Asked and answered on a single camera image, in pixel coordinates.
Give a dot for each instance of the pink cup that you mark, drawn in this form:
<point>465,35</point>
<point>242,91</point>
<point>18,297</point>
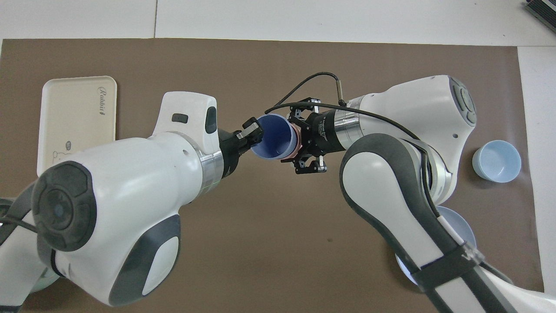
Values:
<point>296,141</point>

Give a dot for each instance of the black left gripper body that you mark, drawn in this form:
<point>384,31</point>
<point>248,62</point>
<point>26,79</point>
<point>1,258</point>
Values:
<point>228,150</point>

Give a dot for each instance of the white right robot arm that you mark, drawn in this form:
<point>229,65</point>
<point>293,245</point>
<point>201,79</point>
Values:
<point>417,174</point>

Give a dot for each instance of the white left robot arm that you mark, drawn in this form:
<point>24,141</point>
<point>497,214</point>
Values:
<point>130,187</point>

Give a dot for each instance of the pale green glass-lid kettle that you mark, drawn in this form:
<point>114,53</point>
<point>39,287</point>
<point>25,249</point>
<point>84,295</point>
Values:
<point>45,282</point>

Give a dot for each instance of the pale blue round plate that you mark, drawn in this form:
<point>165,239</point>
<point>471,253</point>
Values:
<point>460,226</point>

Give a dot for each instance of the cream rabbit print tray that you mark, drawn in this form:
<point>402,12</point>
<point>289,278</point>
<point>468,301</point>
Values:
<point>69,108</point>

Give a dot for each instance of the brown table mat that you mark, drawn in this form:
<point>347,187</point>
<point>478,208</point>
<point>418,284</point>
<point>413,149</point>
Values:
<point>269,239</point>

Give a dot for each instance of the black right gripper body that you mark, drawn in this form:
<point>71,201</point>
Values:
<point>321,132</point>

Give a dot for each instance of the light blue bowl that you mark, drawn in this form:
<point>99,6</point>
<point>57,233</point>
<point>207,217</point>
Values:
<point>497,161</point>

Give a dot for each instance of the grey striped box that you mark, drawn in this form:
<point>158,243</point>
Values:
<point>543,11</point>

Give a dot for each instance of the blue ribbed cup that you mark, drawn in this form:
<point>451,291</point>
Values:
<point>273,134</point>

